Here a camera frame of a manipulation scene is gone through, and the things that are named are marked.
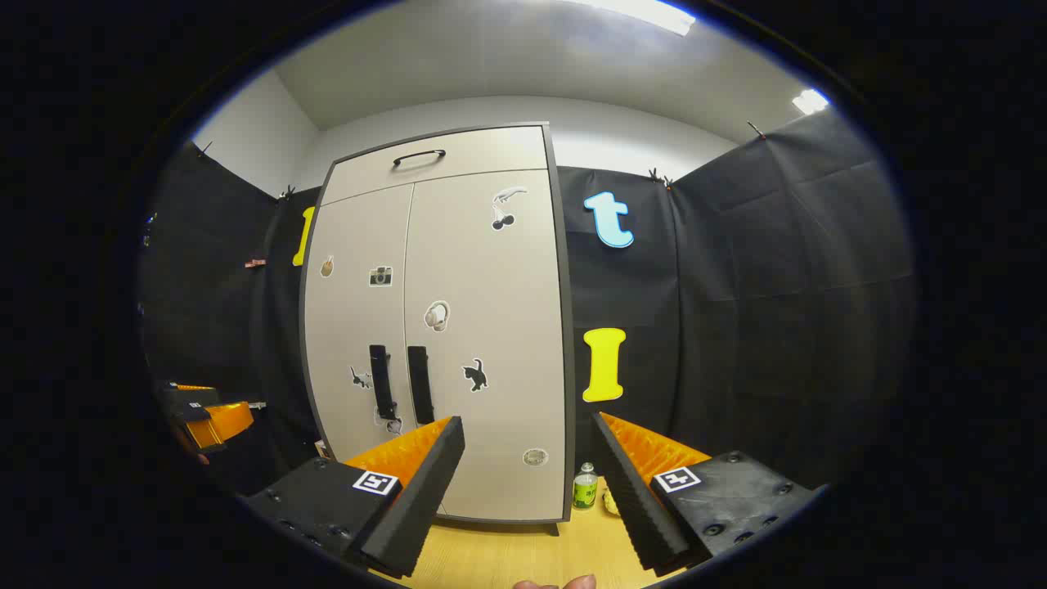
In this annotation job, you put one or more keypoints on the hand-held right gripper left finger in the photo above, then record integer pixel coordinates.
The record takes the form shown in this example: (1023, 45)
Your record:
(425, 499)

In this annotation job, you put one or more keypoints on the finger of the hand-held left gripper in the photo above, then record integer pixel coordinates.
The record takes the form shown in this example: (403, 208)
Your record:
(196, 386)
(229, 421)

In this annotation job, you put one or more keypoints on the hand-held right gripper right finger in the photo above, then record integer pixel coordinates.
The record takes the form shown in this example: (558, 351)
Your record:
(634, 507)

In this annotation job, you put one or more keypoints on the beige cabinet door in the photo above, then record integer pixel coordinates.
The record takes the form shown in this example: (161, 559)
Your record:
(352, 327)
(491, 286)

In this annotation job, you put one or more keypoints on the beige double-door shoe cabinet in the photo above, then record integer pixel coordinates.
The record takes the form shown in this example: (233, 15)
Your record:
(565, 327)

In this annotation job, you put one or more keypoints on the beige cabinet drawer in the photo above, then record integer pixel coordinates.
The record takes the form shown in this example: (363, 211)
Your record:
(491, 155)

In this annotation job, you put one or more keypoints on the small yellow object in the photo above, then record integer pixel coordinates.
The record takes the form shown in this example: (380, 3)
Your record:
(610, 503)

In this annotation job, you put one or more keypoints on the small green label bottle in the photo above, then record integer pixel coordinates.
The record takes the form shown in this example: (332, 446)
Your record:
(585, 491)

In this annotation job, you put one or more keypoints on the black backdrop cloth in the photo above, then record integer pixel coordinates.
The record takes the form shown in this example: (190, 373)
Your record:
(777, 286)

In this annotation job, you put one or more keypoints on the small ceiling light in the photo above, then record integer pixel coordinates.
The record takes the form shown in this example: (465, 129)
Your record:
(810, 101)

